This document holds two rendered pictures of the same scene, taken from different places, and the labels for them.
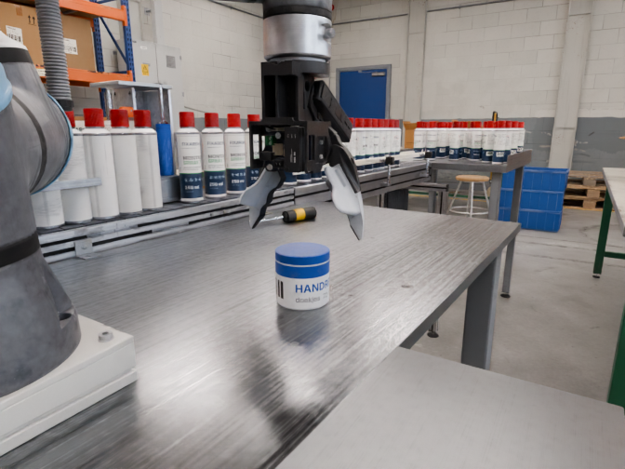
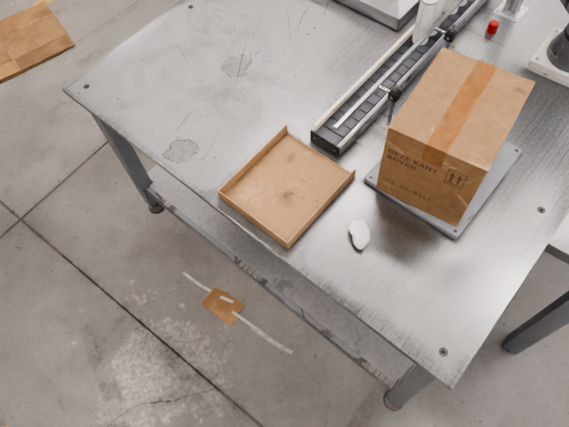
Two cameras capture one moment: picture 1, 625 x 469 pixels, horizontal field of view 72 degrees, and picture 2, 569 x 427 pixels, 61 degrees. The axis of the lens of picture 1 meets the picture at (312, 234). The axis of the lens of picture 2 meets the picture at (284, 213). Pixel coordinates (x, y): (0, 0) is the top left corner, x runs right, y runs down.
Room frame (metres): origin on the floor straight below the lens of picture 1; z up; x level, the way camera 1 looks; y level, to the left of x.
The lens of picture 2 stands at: (-0.93, 0.98, 2.02)
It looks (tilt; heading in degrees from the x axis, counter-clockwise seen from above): 61 degrees down; 12
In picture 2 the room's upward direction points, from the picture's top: 7 degrees counter-clockwise
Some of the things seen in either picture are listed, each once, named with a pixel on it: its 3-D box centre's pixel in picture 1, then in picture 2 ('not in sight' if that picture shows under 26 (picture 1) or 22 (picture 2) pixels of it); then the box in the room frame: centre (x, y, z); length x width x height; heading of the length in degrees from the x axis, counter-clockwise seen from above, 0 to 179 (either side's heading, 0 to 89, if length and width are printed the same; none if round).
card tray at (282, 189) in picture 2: not in sight; (287, 183); (-0.21, 1.12, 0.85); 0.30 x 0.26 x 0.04; 146
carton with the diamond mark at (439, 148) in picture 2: not in sight; (449, 139); (-0.13, 0.70, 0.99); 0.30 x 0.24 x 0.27; 153
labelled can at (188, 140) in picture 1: (189, 157); not in sight; (1.02, 0.28, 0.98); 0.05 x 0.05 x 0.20
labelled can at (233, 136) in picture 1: (234, 154); not in sight; (1.14, 0.20, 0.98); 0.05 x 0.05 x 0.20
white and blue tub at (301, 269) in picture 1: (302, 274); not in sight; (0.53, 0.01, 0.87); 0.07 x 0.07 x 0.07
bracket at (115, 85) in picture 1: (132, 86); not in sight; (1.02, 0.40, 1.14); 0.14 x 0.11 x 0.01; 146
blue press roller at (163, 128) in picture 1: (166, 157); not in sight; (1.02, 0.34, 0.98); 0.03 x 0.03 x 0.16
